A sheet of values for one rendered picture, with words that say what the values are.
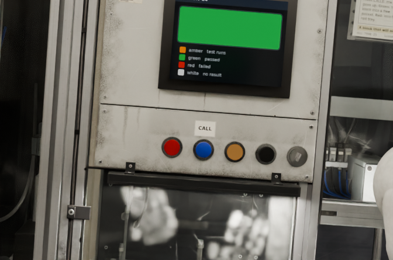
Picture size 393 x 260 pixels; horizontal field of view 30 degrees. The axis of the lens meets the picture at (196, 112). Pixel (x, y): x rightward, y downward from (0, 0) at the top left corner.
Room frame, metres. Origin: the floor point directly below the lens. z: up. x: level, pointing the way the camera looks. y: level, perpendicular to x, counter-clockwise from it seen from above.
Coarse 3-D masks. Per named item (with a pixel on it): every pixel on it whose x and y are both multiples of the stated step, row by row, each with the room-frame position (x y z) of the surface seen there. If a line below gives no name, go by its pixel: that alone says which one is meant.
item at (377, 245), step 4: (376, 228) 1.63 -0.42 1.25; (380, 228) 1.62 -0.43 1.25; (376, 232) 1.62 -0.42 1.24; (380, 232) 1.62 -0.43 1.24; (376, 236) 1.62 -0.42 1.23; (380, 236) 1.62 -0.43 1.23; (376, 240) 1.62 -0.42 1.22; (380, 240) 1.62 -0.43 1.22; (376, 244) 1.62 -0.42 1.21; (380, 244) 1.62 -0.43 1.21; (376, 248) 1.62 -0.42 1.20; (380, 248) 1.62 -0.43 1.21; (372, 252) 1.63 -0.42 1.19; (376, 252) 1.62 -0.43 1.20; (380, 252) 1.62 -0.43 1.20; (372, 256) 1.63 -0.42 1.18; (376, 256) 1.62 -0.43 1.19; (380, 256) 1.62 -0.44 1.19
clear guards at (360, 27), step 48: (384, 0) 1.42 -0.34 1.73; (336, 48) 1.41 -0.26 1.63; (384, 48) 1.42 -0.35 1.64; (336, 96) 1.41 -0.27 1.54; (384, 96) 1.42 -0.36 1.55; (336, 144) 1.41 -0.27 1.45; (384, 144) 1.42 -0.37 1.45; (96, 192) 1.39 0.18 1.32; (144, 192) 1.40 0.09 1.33; (192, 192) 1.40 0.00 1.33; (336, 192) 1.41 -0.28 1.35; (96, 240) 1.39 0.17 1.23; (144, 240) 1.40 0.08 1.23; (192, 240) 1.40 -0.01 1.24; (240, 240) 1.41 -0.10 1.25; (288, 240) 1.41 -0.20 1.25
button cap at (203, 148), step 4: (200, 144) 1.38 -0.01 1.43; (204, 144) 1.38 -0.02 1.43; (208, 144) 1.38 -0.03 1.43; (196, 148) 1.38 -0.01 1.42; (200, 148) 1.38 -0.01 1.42; (204, 148) 1.38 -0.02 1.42; (208, 148) 1.38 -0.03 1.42; (196, 152) 1.38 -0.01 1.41; (200, 152) 1.38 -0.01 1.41; (204, 152) 1.38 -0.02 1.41; (208, 152) 1.38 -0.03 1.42; (200, 156) 1.38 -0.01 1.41; (204, 156) 1.38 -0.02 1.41
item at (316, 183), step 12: (336, 0) 1.41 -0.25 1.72; (324, 48) 1.42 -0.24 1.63; (324, 60) 1.41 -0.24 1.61; (324, 72) 1.41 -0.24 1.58; (324, 84) 1.41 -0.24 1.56; (324, 96) 1.41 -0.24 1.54; (324, 108) 1.41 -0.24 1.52; (324, 120) 1.41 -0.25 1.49; (324, 132) 1.41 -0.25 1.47; (324, 144) 1.41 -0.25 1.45; (312, 192) 1.41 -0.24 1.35; (300, 204) 1.41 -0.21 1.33; (312, 204) 1.41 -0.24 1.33; (300, 216) 1.41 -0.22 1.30; (312, 216) 1.41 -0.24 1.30; (300, 228) 1.41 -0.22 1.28; (312, 228) 1.41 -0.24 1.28; (300, 240) 1.41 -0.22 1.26; (312, 240) 1.41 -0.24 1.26; (300, 252) 1.41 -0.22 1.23; (312, 252) 1.41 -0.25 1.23
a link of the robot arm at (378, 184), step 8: (392, 152) 0.95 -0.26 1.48; (384, 160) 0.96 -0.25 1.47; (392, 160) 0.94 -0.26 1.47; (376, 168) 0.98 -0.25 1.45; (384, 168) 0.95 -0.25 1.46; (392, 168) 0.93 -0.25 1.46; (376, 176) 0.97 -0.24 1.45; (384, 176) 0.94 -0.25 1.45; (392, 176) 0.92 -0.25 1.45; (376, 184) 0.96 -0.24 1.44; (384, 184) 0.94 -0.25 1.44; (392, 184) 0.92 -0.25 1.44; (376, 192) 0.96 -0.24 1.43; (384, 192) 0.94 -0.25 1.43; (392, 192) 0.92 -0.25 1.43; (376, 200) 0.97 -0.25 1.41; (384, 200) 0.93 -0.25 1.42; (392, 200) 0.91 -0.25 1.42; (384, 208) 0.93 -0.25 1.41; (392, 208) 0.91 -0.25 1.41; (384, 216) 0.93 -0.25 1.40; (392, 216) 0.91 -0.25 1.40; (384, 224) 0.93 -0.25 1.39; (392, 224) 0.90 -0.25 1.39; (392, 232) 0.90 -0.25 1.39; (392, 240) 0.90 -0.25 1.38; (392, 248) 0.90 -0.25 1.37; (392, 256) 0.90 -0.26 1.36
